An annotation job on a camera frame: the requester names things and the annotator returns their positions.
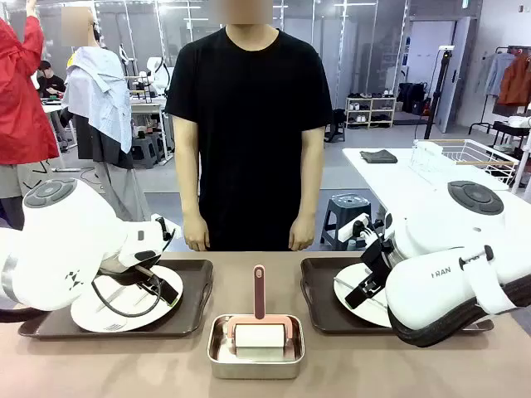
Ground mannequin in blue shirt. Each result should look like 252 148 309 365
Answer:
61 7 153 223

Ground person's right forearm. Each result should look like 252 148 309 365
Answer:
173 157 205 223

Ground white cutlery holder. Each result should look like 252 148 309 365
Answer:
412 139 441 165

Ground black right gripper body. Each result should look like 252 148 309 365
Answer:
359 239 394 279

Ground mannequin in red jacket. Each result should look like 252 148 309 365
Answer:
0 0 60 231

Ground silver table knife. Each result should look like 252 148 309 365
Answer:
95 287 128 312

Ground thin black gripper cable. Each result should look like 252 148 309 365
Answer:
90 271 163 319

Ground left wrist camera unit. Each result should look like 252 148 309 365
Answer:
151 213 183 250

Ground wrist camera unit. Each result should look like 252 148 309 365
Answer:
338 212 385 244
151 213 183 250

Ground grey plastic stool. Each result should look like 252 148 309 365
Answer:
319 193 385 252

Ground hanging orange jacket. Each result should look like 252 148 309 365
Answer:
496 53 531 107

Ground black camera tripod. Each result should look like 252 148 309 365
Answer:
423 44 455 141

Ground seated person in black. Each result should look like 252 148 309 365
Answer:
36 61 67 100

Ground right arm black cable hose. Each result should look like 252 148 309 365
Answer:
389 271 531 348

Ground small black stool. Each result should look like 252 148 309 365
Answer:
325 108 346 143

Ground pink lint roller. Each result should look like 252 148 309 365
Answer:
226 264 294 358

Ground rectangular metal tray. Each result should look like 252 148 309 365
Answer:
206 313 307 381

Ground brown plastic serving tray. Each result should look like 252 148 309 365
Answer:
17 259 214 340
300 256 494 336

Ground person's right hand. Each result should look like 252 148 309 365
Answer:
183 217 211 253

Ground person's left forearm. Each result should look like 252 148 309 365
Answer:
295 157 325 223

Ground white wire dish rack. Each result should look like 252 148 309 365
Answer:
410 138 519 187

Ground person in black t-shirt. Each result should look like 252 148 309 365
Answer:
164 0 334 252

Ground person's left hand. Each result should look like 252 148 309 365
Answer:
289 218 316 252

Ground black bags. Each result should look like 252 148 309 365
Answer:
397 81 428 116

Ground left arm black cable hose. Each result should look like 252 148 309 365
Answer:
0 304 49 323

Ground white side table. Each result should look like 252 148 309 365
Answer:
342 147 531 216

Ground white round plate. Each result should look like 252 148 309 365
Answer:
333 263 393 328
70 265 184 333

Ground right wrist camera unit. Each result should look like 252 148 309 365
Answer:
338 212 385 244

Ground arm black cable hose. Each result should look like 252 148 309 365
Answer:
0 304 49 323
389 271 531 348

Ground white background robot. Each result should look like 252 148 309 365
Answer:
144 56 172 99

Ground grey stools under workbench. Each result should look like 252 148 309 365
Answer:
131 133 167 170

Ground dark folded cloth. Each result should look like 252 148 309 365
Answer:
359 149 398 164

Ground white shoe rack with shoes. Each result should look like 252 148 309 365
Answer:
344 95 397 129

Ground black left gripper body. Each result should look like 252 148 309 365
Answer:
103 265 165 294

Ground hanging grey shirt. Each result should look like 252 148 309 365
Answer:
476 51 515 99

